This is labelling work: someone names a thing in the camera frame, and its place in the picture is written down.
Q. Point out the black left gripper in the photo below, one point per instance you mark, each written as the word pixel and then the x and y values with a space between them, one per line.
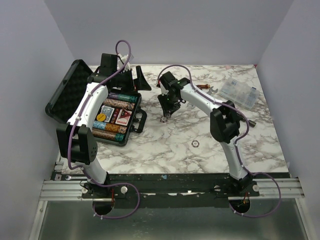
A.
pixel 139 83

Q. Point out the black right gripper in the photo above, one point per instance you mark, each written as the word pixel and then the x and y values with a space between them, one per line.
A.
pixel 166 107

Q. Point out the red triangular dealer button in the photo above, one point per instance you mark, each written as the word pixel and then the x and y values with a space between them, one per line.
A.
pixel 125 113

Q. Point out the blue playing card deck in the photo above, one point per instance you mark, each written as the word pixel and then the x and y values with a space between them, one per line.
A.
pixel 108 112

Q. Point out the yellow big blind button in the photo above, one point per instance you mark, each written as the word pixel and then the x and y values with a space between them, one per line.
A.
pixel 101 117

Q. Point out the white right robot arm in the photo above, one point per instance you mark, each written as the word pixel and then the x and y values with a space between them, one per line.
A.
pixel 224 124

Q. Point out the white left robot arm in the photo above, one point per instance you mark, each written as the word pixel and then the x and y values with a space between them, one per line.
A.
pixel 75 139

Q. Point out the black poker set case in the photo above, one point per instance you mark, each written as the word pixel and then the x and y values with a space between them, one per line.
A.
pixel 71 90

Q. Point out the purple and green chip row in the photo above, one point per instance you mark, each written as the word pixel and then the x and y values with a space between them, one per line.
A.
pixel 123 97

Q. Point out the brown and blue chip row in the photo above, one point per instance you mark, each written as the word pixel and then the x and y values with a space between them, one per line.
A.
pixel 119 104

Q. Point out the brown faucet tap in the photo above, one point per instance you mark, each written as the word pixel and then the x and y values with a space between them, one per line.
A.
pixel 203 86

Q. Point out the red playing card deck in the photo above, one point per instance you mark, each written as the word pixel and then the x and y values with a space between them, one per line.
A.
pixel 122 121

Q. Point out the silver open-end wrench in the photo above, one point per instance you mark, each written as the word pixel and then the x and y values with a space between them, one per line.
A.
pixel 211 91

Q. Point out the red dice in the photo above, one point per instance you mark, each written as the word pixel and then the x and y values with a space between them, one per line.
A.
pixel 115 115

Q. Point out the orange chip row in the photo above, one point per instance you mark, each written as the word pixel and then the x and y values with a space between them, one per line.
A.
pixel 109 127

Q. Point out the brown bottom chip row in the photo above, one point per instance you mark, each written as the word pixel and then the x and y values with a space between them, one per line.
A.
pixel 106 135

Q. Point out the clear plastic screw organizer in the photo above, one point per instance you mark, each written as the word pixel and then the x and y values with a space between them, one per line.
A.
pixel 239 92

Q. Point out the black T-shaped pipe fitting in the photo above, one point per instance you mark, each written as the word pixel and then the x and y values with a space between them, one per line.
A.
pixel 252 124

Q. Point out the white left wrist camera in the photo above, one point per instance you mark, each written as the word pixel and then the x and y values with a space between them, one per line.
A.
pixel 122 59

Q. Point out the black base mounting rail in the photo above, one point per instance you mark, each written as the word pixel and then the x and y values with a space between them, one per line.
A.
pixel 175 190

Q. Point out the aluminium frame rail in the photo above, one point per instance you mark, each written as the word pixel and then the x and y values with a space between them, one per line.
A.
pixel 62 190

